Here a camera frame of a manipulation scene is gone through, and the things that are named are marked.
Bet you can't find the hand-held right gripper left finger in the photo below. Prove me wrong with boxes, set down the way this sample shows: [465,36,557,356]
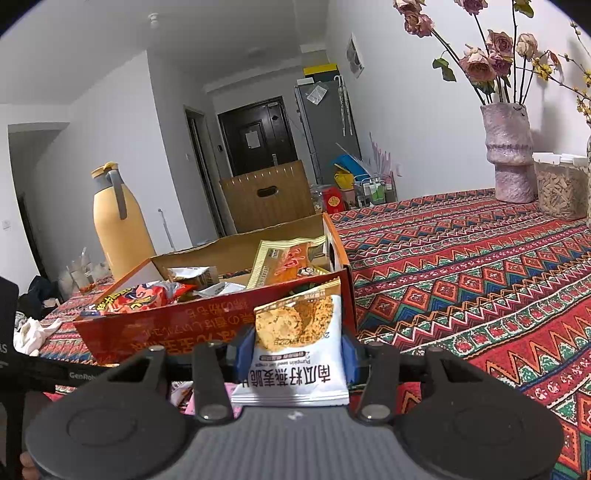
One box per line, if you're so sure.
[93,328,258,425]

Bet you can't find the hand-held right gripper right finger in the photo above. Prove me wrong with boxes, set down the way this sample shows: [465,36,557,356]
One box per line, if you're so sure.
[339,322,500,426]

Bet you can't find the white cookie snack packet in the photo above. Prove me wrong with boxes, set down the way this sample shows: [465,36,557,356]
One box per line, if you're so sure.
[230,277,350,407]

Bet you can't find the orange cardboard box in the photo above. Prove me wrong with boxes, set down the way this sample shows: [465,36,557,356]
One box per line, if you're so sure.
[74,212,358,365]

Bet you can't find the pile of white cookie packets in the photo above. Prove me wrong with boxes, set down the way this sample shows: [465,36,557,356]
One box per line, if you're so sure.
[167,266,247,300]

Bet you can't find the cream striped orange snack packet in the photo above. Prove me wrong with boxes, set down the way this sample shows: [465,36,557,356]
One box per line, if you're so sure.
[246,235,332,291]

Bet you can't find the orange red chips bag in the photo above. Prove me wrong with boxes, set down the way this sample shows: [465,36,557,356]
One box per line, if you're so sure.
[81,281,195,319]

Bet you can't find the person's left hand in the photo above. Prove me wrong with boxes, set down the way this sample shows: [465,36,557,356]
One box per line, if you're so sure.
[19,452,40,480]

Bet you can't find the white cotton glove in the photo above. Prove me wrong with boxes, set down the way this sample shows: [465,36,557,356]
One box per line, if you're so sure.
[14,318,63,356]

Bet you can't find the dark clothes pile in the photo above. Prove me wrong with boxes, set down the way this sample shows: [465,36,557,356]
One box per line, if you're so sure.
[18,276,61,319]

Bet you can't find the glass cup with drink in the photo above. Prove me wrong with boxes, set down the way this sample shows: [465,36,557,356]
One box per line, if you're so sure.
[69,249,98,294]

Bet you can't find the patterned red tablecloth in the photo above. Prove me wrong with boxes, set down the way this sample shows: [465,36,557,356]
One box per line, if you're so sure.
[39,187,591,480]

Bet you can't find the yellow thermos jug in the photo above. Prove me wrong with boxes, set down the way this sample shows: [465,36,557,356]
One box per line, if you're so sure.
[91,161,158,282]

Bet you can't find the red gift box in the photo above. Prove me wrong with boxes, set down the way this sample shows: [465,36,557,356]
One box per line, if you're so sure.
[321,186,345,213]

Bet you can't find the grey interior door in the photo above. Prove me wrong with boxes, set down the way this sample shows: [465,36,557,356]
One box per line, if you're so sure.
[185,106,227,237]

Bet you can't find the blue plastic bin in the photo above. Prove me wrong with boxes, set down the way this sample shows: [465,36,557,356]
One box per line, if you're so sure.
[332,154,370,176]

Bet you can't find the black entrance door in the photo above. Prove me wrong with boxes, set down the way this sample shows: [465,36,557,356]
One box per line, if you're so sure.
[218,97,298,178]

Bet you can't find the grey refrigerator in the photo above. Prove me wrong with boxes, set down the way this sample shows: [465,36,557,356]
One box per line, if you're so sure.
[295,78,363,178]

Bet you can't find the white hanging umbrellas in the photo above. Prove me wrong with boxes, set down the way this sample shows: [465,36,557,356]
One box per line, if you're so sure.
[335,76,354,137]

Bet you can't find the pink textured vase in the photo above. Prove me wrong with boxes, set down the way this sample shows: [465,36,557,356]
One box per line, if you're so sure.
[480,102,539,204]

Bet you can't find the dried pink roses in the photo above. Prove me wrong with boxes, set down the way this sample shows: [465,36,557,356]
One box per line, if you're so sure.
[392,0,561,108]

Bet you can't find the yellow flower branches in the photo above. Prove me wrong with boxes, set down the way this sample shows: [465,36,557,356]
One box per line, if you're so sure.
[531,23,591,125]

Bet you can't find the wire rack with bottles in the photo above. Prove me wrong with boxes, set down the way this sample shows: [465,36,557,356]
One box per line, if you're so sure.
[353,174,398,208]

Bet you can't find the wall poster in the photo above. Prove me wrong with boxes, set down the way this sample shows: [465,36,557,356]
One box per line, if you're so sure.
[346,33,365,78]

